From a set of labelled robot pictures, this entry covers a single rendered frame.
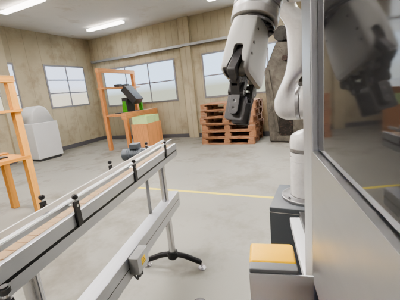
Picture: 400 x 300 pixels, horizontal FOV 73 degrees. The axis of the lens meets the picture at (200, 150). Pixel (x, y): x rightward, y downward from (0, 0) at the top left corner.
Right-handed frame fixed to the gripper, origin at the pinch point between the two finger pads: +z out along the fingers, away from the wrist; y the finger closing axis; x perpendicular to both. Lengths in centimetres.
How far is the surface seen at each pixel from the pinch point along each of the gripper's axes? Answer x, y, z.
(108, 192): -67, -42, 28
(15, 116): -324, -133, -10
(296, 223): 8, -45, 22
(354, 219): 18.1, 20.0, 12.8
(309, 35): 11.4, 10.7, -7.1
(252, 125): -168, -543, -109
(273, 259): 9.4, -1.7, 23.1
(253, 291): 7.6, 0.2, 28.2
